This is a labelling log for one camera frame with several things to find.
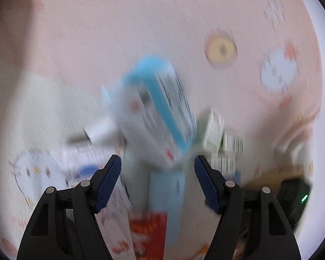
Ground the light blue packet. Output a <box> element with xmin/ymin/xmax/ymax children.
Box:
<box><xmin>148</xmin><ymin>170</ymin><xmax>186</xmax><ymax>251</ymax></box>

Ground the small white green carton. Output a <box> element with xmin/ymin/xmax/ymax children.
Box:
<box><xmin>197</xmin><ymin>108</ymin><xmax>225</xmax><ymax>153</ymax></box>

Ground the blue and white carton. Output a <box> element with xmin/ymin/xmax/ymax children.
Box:
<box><xmin>101</xmin><ymin>54</ymin><xmax>198</xmax><ymax>170</ymax></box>

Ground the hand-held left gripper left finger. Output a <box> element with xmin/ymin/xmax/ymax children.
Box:
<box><xmin>16</xmin><ymin>154</ymin><xmax>122</xmax><ymax>260</ymax></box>

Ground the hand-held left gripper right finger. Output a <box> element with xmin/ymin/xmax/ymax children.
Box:
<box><xmin>194</xmin><ymin>155</ymin><xmax>302</xmax><ymax>260</ymax></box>

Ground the white blue printed packet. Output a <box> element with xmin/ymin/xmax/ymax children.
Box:
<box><xmin>62</xmin><ymin>143</ymin><xmax>114</xmax><ymax>176</ymax></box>

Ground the pink printed bedsheet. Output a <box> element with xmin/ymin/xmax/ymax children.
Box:
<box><xmin>0</xmin><ymin>0</ymin><xmax>325</xmax><ymax>260</ymax></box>

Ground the red printed packet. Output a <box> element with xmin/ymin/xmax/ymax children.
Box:
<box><xmin>128</xmin><ymin>212</ymin><xmax>168</xmax><ymax>260</ymax></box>

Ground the white tube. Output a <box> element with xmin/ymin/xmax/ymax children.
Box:
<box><xmin>67</xmin><ymin>116</ymin><xmax>125</xmax><ymax>148</ymax></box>

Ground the white barcode carton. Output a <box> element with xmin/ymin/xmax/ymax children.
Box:
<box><xmin>214</xmin><ymin>132</ymin><xmax>245</xmax><ymax>176</ymax></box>

